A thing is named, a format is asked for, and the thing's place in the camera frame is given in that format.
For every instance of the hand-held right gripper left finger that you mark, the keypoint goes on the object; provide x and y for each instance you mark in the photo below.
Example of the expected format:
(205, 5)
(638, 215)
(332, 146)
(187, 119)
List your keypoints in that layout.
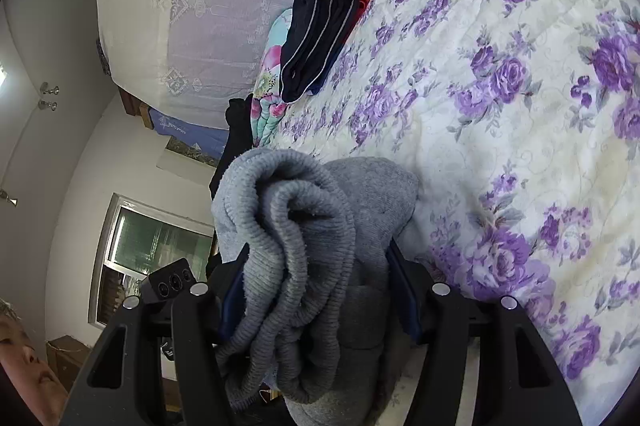
(230, 301)

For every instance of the black garment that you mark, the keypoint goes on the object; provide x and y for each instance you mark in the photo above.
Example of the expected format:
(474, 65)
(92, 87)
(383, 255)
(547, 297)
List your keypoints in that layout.
(237, 121)

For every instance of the wall poster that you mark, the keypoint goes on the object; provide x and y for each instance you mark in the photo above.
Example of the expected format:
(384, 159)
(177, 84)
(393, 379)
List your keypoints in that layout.
(190, 153)

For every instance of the grey fleece sweatshirt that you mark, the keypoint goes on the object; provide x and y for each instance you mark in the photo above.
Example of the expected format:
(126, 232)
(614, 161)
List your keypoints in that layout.
(300, 216)

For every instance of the folded teal pink floral blanket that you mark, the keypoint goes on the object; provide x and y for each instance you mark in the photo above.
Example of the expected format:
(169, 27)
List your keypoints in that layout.
(267, 76)

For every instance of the brown wooden headboard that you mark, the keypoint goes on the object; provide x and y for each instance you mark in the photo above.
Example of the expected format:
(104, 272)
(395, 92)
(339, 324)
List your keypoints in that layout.
(135, 106)

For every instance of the lavender lace headboard cover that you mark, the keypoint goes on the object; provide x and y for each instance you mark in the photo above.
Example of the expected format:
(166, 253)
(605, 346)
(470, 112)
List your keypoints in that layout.
(210, 6)

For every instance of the window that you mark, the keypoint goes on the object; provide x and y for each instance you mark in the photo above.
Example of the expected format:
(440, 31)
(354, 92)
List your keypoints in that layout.
(150, 236)

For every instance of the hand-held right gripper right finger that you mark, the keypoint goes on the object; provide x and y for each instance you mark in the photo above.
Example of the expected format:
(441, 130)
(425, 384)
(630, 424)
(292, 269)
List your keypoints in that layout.
(402, 296)

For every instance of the folded navy pants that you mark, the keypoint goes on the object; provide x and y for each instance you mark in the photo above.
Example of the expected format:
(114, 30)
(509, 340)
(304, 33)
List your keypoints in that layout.
(320, 31)

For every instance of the purple floral bedspread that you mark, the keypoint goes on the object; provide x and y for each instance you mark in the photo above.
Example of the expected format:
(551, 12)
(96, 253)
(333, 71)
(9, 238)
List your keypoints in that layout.
(500, 106)

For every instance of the blue patterned cloth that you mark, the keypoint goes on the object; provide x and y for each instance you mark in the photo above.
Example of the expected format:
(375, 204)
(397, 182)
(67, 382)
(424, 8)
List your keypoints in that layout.
(190, 131)

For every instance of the person's face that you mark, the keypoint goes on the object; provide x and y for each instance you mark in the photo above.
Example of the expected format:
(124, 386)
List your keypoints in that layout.
(25, 366)

